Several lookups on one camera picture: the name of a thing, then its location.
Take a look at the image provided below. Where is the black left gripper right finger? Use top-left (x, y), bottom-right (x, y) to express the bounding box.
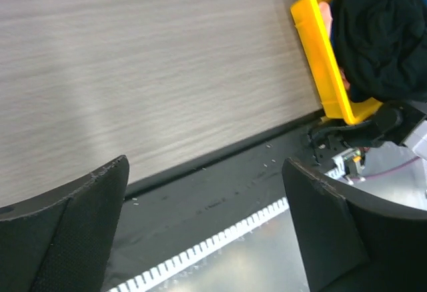
top-left (282, 159), bottom-right (426, 291)

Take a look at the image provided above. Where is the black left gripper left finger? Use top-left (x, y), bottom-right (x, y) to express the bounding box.
top-left (1, 155), bottom-right (129, 291)

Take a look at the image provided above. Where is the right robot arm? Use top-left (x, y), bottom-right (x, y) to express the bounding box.
top-left (308, 100), bottom-right (426, 159)

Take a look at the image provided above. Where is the yellow plastic bin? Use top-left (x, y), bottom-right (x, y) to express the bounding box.
top-left (291, 0), bottom-right (383, 125)

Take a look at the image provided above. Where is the black crumpled t shirt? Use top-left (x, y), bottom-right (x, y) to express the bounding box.
top-left (331, 0), bottom-right (426, 103)

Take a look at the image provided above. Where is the pink crumpled t shirt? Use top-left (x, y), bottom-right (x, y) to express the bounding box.
top-left (318, 1), bottom-right (350, 91)

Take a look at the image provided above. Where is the white slotted cable duct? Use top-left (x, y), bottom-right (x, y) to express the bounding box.
top-left (109, 197), bottom-right (289, 292)

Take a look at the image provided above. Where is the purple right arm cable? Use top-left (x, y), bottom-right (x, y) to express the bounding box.
top-left (353, 155), bottom-right (422, 183)

